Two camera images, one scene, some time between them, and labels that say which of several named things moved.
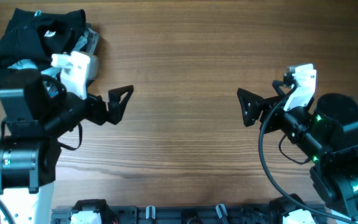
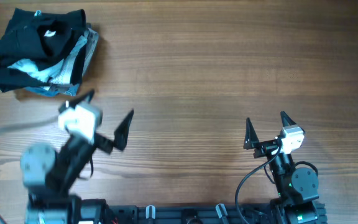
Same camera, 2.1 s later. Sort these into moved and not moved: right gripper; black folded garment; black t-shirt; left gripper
Moved: right gripper; left gripper
Not moved: black folded garment; black t-shirt
